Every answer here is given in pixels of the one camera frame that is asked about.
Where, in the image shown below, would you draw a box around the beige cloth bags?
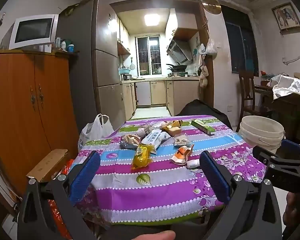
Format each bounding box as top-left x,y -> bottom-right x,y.
197,55 -> 209,88

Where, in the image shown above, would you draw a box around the wall cable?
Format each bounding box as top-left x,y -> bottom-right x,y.
282,45 -> 300,65

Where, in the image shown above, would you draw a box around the white microwave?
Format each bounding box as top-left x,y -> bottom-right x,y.
9,14 -> 58,50

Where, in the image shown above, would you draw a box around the small white packet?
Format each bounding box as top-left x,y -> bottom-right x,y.
186,159 -> 201,169

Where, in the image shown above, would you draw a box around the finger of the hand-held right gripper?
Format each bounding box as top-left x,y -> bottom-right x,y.
280,139 -> 300,160
252,146 -> 300,171

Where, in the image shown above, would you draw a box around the dark interior window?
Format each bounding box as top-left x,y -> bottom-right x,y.
220,5 -> 259,77

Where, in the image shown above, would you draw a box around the black bag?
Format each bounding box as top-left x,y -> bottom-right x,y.
175,99 -> 233,130

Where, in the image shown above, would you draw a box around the large white plastic bag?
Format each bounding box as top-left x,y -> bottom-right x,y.
78,114 -> 115,153

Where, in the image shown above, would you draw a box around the black wok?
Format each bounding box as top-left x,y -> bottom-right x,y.
166,63 -> 188,72

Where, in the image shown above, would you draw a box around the gold round plate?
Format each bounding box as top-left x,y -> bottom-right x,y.
202,0 -> 221,15

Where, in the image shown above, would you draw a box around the kitchen ceiling light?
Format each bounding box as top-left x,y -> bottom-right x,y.
144,14 -> 161,26

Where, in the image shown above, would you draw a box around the person's right hand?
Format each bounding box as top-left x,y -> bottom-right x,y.
283,192 -> 300,231

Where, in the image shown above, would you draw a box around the grey paper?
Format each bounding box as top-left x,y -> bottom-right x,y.
136,125 -> 153,138

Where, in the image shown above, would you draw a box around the person's left hand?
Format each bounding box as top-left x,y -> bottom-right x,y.
137,230 -> 176,240

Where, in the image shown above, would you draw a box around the brown bread packet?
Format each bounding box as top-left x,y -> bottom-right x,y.
120,134 -> 143,150

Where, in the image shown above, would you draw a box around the white plastic bucket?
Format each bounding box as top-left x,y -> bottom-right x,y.
239,116 -> 285,154

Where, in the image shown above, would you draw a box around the orange plastic bag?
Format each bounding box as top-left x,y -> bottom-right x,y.
47,159 -> 77,240

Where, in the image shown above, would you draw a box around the clear nut packet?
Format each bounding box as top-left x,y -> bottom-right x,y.
174,133 -> 192,147

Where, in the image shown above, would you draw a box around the framed picture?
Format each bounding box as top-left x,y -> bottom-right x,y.
272,2 -> 300,33

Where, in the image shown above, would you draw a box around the wooden cabinet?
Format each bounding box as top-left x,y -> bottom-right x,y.
0,50 -> 79,198

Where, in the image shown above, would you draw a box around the kitchen counter cabinets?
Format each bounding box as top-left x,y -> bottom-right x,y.
120,76 -> 200,117

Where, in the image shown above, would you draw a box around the yellow brown wrapper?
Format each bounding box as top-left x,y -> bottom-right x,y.
162,120 -> 183,137

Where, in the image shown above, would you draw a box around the white blue snack packet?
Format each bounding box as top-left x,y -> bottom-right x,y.
141,129 -> 171,153

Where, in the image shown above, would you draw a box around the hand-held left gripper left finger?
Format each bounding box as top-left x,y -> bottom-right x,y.
17,151 -> 102,240

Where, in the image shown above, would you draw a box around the grey refrigerator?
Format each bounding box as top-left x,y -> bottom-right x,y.
56,0 -> 127,137

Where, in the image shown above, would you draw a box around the green box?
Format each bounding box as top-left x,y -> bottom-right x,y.
191,119 -> 215,135

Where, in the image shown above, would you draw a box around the yellow snack packet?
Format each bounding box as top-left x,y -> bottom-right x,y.
131,144 -> 157,170

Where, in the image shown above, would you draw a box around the upper kitchen cabinet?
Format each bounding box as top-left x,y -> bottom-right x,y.
165,9 -> 199,40
116,15 -> 132,55

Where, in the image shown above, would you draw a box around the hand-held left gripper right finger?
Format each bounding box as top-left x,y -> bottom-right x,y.
199,151 -> 283,240

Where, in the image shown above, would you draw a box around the kitchen window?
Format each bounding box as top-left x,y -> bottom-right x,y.
135,36 -> 163,75

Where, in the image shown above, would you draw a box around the steel range hood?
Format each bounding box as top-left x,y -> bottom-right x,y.
166,39 -> 193,64

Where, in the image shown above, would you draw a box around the cardboard box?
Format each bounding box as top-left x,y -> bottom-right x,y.
26,149 -> 68,182

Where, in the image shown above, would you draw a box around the wooden chair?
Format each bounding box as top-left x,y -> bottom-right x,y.
236,70 -> 273,133

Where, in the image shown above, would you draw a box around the knotted white plastic bag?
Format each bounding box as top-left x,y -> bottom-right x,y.
199,39 -> 218,55

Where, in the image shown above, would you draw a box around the floral striped tablecloth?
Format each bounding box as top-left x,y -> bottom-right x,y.
74,115 -> 268,227

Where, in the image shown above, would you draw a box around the dark wooden table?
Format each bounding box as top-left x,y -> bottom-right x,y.
254,85 -> 300,145

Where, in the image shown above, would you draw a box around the white cloth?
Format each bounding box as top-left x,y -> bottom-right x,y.
266,74 -> 300,103

